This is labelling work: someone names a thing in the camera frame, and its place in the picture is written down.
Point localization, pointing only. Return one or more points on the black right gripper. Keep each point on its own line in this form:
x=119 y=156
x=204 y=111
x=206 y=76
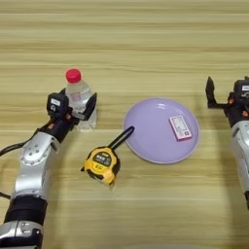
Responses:
x=238 y=113

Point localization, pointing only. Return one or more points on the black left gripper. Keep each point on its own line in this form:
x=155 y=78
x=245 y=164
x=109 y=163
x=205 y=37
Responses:
x=60 y=128

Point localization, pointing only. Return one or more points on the clear bottle with red cap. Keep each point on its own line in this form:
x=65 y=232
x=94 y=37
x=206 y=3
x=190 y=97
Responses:
x=78 y=94

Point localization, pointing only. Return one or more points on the yellow black tape measure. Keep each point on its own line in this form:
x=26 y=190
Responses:
x=100 y=163

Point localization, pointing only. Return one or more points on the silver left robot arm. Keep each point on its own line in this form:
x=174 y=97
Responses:
x=34 y=168

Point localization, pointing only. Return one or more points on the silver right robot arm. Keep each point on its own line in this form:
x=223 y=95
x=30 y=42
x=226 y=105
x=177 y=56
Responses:
x=242 y=152

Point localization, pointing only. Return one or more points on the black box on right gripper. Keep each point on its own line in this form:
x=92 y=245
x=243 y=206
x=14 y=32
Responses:
x=242 y=90

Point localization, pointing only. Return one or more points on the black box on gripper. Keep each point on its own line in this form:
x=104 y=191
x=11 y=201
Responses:
x=242 y=90
x=57 y=104

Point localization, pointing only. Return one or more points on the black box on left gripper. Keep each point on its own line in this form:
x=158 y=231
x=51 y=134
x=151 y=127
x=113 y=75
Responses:
x=57 y=104

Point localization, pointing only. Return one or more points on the small pink white box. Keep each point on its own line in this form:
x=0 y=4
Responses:
x=180 y=127

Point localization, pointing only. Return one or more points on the purple round plate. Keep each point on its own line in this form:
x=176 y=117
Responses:
x=155 y=133

